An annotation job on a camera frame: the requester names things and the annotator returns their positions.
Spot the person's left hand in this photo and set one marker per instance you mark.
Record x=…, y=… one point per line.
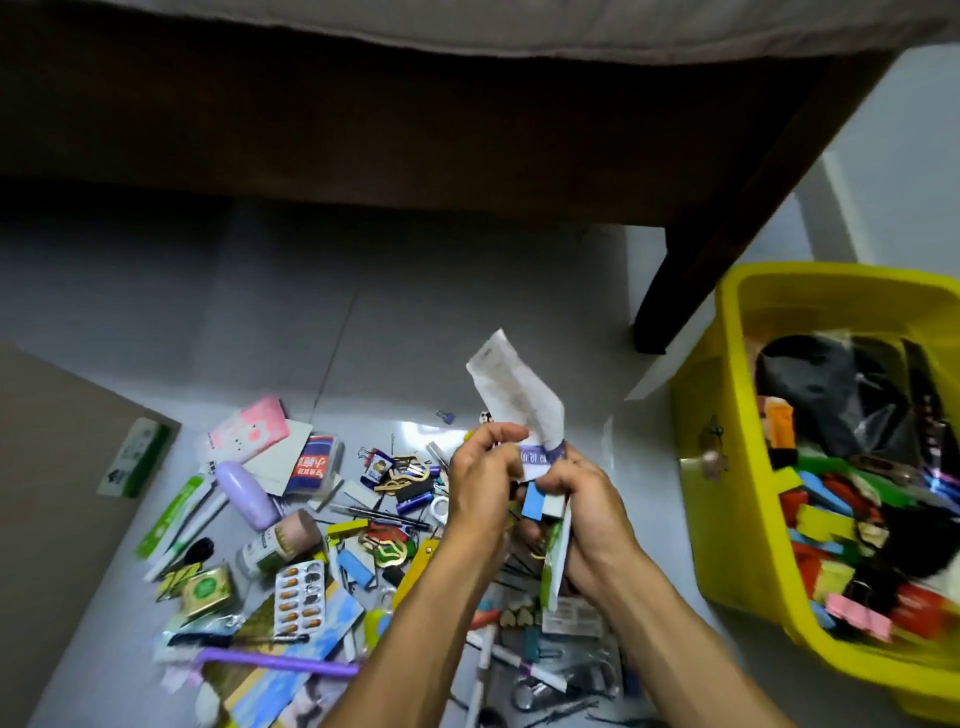
x=484, y=487

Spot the person's right hand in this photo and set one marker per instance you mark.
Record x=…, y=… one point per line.
x=600, y=532

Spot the white green sachet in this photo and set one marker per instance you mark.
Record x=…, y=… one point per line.
x=555, y=555

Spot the blue rectangular block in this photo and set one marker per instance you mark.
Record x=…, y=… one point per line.
x=355, y=568
x=532, y=502

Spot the blue purple battery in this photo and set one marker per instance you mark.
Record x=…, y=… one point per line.
x=415, y=502

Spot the small blue binder clip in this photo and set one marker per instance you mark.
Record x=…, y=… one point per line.
x=446, y=417

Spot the white red label card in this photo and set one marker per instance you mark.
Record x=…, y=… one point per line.
x=574, y=619

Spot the yellow pocket knife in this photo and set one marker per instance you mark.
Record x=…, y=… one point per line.
x=416, y=570

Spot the blue clip with portrait card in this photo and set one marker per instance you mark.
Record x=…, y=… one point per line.
x=377, y=469

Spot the yellow plastic bin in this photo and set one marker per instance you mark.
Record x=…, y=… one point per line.
x=720, y=525

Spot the yellow rectangular block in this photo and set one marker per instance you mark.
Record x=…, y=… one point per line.
x=346, y=529

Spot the white bottle opener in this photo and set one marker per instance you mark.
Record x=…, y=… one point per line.
x=570, y=682

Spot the white purple marker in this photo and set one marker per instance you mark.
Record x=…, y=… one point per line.
x=525, y=667

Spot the navy red small box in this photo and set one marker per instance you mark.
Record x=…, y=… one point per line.
x=315, y=465

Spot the yellow plastic spoon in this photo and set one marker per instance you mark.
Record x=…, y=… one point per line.
x=375, y=626

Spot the white orange pen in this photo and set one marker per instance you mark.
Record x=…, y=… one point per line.
x=484, y=667

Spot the blue card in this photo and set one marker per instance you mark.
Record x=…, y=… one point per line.
x=337, y=619

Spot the white printed card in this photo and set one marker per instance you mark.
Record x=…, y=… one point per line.
x=281, y=461

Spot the orange red pen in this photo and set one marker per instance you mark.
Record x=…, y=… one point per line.
x=780, y=424

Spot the orange pill blister pack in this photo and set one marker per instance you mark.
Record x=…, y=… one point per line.
x=300, y=600

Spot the pile of coloured blocks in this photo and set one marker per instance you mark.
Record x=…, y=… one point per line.
x=825, y=517

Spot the lilac capsule device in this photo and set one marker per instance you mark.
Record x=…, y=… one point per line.
x=247, y=495

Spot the pink white bunny packet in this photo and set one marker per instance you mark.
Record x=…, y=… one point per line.
x=251, y=431

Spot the black sleep mask packet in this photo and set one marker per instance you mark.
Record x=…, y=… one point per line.
x=817, y=390

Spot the gold green patterned card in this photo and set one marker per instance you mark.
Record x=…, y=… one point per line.
x=255, y=615

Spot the purple toothbrush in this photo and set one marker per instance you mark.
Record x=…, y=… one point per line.
x=277, y=664

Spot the black car key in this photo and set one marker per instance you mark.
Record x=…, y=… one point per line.
x=196, y=553

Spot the green yellow tea sachet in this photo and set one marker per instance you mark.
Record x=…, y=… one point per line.
x=204, y=592

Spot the black pen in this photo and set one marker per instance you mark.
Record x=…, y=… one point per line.
x=225, y=640

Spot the white green pen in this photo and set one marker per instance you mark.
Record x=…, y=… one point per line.
x=187, y=536

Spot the green white sachet strip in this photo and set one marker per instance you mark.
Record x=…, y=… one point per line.
x=172, y=517

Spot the black cloth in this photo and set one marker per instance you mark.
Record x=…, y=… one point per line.
x=922, y=540

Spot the red packet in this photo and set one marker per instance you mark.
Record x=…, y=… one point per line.
x=919, y=607

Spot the dark wooden bed frame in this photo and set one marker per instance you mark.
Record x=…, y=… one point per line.
x=375, y=135

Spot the person's right forearm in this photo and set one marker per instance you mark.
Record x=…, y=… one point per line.
x=690, y=660

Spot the person's left forearm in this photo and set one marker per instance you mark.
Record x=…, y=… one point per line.
x=405, y=652

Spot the green white small box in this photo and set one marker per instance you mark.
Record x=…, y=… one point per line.
x=133, y=457

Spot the white skirting board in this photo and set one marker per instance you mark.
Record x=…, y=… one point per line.
x=832, y=210

